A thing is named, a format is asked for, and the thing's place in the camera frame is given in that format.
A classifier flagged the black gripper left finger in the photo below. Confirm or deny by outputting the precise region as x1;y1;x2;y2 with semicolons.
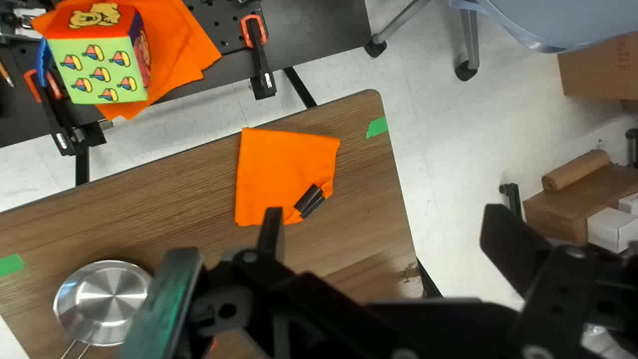
122;247;206;359

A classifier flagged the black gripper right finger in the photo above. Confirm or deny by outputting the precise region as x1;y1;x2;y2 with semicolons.
481;203;555;299

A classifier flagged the orange cloth pile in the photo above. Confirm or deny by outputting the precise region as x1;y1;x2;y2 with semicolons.
30;0;224;124

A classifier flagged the silver metal pan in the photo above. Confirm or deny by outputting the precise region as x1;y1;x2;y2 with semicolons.
52;257;156;359

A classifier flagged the brown paper roll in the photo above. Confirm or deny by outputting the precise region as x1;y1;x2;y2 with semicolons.
541;147;614;195

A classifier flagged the white block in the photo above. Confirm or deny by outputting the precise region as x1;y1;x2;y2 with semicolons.
587;191;638;255

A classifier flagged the green tape piece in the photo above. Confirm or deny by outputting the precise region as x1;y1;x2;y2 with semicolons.
0;253;28;279
365;116;389;140

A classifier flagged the small black cylinder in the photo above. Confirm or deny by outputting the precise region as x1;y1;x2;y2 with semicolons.
293;183;327;219

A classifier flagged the cardboard box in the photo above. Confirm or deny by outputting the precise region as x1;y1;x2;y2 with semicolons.
557;32;638;114

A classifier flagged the orange and black clamp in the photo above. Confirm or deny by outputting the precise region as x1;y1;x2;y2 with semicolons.
238;12;280;102
22;66;108;157

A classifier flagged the grey chair leg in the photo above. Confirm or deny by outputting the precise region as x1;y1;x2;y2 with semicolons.
363;0;431;60
453;6;483;84

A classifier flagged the blue grey chair seat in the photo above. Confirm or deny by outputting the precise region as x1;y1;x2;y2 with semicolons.
449;0;638;54

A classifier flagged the colourful soft toy cube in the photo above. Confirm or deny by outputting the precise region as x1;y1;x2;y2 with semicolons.
44;2;154;108

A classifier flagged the black table leg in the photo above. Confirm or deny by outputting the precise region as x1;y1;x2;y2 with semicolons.
284;66;319;110

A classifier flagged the black pegboard table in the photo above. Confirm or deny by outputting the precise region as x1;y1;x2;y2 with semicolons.
0;0;373;149

